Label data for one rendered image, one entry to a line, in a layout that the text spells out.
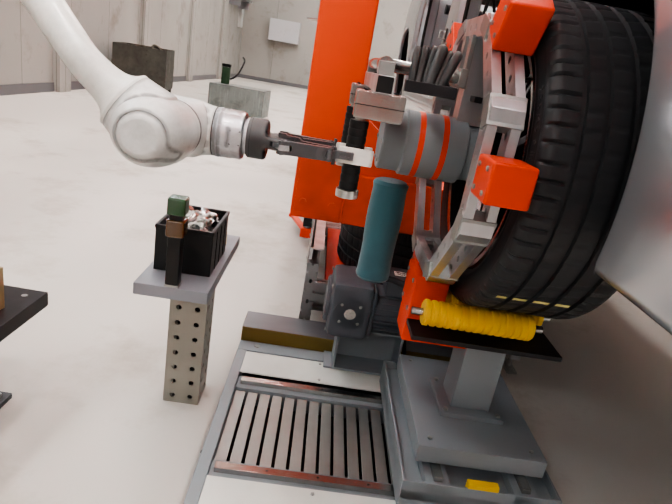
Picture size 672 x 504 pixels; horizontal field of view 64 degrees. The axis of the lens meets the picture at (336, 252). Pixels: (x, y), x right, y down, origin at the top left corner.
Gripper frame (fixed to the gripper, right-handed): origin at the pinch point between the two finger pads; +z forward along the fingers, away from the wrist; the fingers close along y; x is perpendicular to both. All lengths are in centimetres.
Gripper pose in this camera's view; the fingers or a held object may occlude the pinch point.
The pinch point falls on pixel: (354, 154)
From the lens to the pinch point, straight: 102.5
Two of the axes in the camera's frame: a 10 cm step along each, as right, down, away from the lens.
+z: 9.9, 1.6, 0.5
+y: 0.0, 3.3, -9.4
